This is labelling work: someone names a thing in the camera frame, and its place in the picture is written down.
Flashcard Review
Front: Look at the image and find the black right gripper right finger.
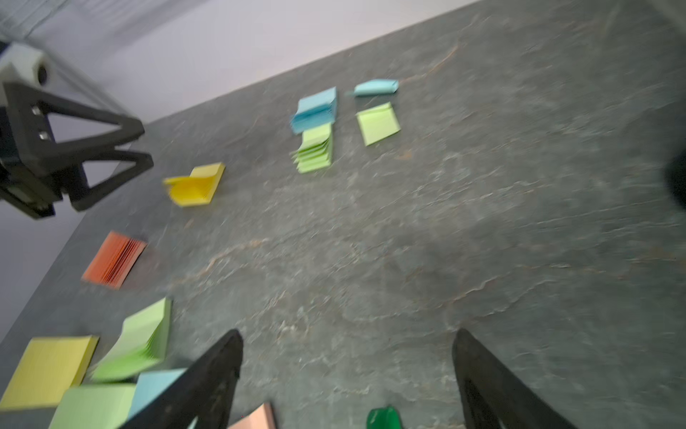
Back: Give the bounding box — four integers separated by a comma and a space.
452, 328, 575, 429

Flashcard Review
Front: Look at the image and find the red memo pad far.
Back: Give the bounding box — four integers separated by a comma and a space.
81, 232, 148, 290

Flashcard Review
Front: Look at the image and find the light blue memo pad front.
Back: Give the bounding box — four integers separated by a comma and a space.
127, 368, 186, 421

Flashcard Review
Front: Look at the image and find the light green memo pad small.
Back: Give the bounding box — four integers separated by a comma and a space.
291, 123, 333, 173

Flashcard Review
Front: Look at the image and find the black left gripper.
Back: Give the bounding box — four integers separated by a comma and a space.
1, 40, 154, 219

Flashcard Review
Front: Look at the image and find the yellow memo pad near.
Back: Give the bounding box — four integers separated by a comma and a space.
1, 335, 99, 412

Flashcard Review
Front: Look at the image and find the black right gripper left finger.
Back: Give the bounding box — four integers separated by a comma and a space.
123, 329, 244, 428

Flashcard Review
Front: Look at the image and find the yellow memo pad far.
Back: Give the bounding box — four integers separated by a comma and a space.
163, 163, 225, 207

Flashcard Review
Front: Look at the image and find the yellow memo pad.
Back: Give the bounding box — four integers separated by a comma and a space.
163, 163, 225, 207
1, 335, 99, 412

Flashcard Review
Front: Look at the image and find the light green memo pad middle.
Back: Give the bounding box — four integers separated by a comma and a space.
90, 298, 173, 383

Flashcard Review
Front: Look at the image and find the green toy rake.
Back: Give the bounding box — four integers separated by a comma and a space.
366, 406, 403, 429

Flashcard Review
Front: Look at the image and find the torn light green page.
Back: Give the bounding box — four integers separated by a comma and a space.
356, 103, 401, 146

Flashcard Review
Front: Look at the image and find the salmon memo pad front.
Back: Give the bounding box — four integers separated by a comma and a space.
229, 402, 277, 429

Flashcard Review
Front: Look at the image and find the torn light blue page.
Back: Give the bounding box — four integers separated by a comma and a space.
353, 79, 399, 98

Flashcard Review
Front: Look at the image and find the light blue memo pad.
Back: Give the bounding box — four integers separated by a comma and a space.
127, 368, 186, 421
290, 87, 338, 135

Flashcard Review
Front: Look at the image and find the light green memo pad front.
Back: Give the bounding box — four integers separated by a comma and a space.
49, 384, 136, 429

